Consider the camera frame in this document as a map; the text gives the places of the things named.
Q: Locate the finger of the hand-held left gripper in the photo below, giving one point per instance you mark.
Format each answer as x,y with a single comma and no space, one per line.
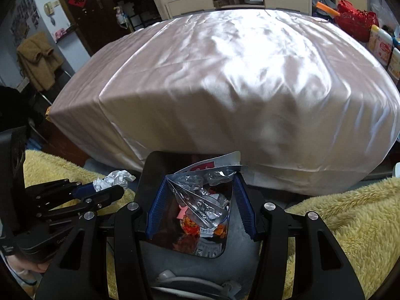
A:
84,190
103,196

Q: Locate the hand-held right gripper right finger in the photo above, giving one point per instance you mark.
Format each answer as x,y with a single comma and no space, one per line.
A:
247,206

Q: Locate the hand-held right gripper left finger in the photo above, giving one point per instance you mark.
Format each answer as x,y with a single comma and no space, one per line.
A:
156,206

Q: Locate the foil ball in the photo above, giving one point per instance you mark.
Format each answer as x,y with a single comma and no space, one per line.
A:
115,178

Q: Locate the black trash bin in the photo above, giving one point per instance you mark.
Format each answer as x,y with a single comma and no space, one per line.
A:
184,264
150,165

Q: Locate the person's left hand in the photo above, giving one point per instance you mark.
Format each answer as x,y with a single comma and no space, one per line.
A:
28,270

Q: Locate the brown fleece coat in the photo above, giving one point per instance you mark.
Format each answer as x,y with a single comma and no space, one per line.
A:
37,59

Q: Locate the yellow fleece blanket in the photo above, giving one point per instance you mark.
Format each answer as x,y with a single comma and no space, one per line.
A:
359,206

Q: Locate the pink satin tablecloth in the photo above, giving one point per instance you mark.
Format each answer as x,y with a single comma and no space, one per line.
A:
234,84

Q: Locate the dark brown door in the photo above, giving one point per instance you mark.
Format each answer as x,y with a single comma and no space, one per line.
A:
90,22

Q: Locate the white bottle orange label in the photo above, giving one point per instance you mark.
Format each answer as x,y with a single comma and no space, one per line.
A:
394,64

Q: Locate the red plastic basket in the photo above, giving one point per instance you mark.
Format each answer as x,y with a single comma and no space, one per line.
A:
353,22

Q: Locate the orange foam stick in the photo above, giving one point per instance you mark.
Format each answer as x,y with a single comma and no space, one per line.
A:
326,8

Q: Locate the wall photo collage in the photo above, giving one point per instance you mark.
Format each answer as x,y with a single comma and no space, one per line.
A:
25,15

